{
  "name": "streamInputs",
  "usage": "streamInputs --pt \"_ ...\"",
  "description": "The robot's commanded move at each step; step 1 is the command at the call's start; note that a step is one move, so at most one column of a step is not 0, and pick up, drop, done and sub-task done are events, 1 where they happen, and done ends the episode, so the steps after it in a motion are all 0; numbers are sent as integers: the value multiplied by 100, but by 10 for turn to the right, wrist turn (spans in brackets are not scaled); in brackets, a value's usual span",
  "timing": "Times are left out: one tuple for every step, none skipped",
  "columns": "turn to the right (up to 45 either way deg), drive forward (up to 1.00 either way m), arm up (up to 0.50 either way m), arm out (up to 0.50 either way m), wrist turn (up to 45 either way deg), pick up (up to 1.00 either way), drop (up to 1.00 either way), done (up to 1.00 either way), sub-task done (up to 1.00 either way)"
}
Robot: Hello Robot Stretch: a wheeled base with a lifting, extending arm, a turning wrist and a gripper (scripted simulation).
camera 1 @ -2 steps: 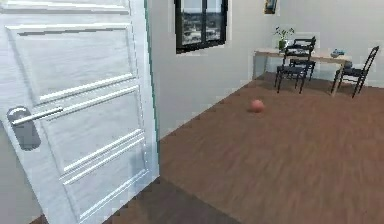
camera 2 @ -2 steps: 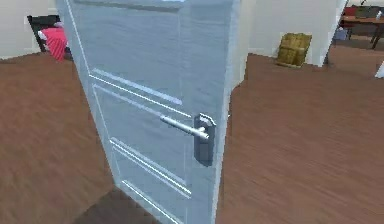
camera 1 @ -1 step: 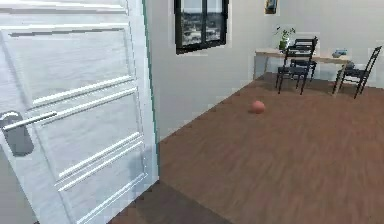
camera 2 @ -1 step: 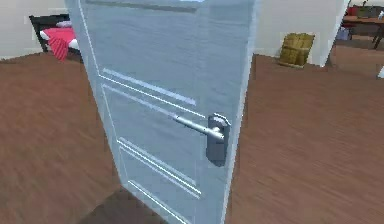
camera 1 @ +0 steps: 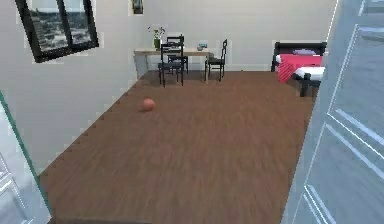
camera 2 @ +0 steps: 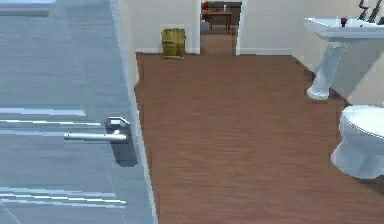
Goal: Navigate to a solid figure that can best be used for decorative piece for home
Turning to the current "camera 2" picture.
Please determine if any yellow-green waste bin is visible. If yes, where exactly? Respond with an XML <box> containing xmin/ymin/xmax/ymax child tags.
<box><xmin>161</xmin><ymin>28</ymin><xmax>187</xmax><ymax>60</ymax></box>

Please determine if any brown wooden table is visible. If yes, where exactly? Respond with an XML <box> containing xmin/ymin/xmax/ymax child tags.
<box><xmin>201</xmin><ymin>9</ymin><xmax>233</xmax><ymax>34</ymax></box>

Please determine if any pale grey room door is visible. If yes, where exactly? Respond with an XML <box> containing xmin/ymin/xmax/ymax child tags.
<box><xmin>0</xmin><ymin>0</ymin><xmax>159</xmax><ymax>224</ymax></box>

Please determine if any white toilet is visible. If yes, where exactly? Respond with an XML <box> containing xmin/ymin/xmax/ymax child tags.
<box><xmin>330</xmin><ymin>104</ymin><xmax>384</xmax><ymax>180</ymax></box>

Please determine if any silver lever door handle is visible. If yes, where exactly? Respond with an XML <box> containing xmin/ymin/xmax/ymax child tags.
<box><xmin>63</xmin><ymin>116</ymin><xmax>131</xmax><ymax>145</ymax></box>

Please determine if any white pedestal sink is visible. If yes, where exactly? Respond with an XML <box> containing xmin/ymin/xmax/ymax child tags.
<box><xmin>303</xmin><ymin>17</ymin><xmax>384</xmax><ymax>101</ymax></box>

